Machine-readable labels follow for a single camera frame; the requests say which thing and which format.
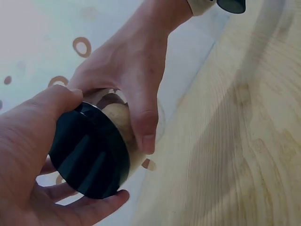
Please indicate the black wrist band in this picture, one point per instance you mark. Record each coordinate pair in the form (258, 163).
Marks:
(231, 4)

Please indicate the person's right hand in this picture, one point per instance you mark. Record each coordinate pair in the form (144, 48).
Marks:
(131, 58)

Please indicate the person's left hand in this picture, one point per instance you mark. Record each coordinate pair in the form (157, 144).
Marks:
(21, 146)

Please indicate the black round lid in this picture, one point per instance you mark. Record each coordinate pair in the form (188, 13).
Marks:
(89, 150)

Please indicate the shiny round jar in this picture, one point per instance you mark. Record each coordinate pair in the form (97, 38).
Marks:
(117, 113)

